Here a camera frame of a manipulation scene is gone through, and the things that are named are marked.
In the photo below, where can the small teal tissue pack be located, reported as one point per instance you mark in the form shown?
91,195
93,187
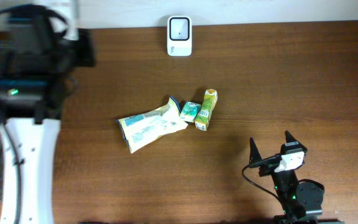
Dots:
190,111

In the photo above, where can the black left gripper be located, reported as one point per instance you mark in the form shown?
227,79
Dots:
79,56

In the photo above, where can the white barcode scanner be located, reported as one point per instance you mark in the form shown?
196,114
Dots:
179,36

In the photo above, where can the yellow snack bag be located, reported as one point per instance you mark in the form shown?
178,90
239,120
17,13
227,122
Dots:
142,129

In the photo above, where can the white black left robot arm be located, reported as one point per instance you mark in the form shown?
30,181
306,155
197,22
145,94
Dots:
41,49

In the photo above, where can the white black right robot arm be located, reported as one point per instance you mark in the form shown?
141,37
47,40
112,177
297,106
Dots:
301,199

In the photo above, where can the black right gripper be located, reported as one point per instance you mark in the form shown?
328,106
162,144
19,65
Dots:
255,154

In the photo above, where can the green tea carton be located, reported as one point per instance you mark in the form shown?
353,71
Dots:
204,115

